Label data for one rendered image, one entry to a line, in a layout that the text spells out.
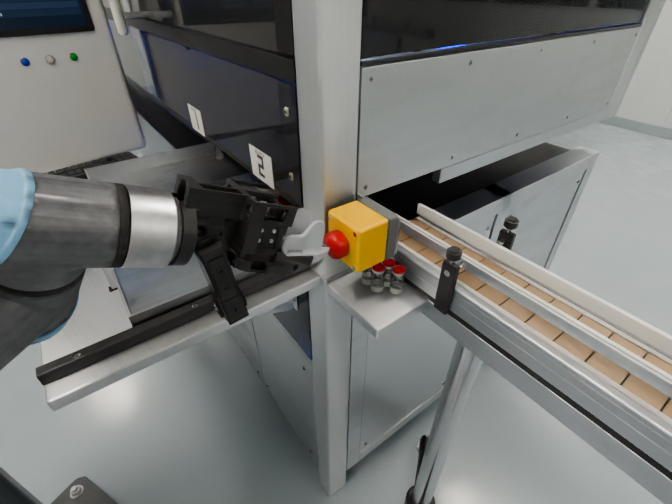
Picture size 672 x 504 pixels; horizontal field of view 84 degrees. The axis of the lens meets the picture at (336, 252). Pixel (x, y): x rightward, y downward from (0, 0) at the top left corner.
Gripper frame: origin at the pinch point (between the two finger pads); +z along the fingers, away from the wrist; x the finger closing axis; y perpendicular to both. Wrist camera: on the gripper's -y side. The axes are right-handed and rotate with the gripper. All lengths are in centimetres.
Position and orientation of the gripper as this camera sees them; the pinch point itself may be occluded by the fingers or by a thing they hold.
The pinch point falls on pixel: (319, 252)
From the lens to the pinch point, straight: 50.5
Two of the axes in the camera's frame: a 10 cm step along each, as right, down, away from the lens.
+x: -5.9, -4.8, 6.5
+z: 7.3, 0.2, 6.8
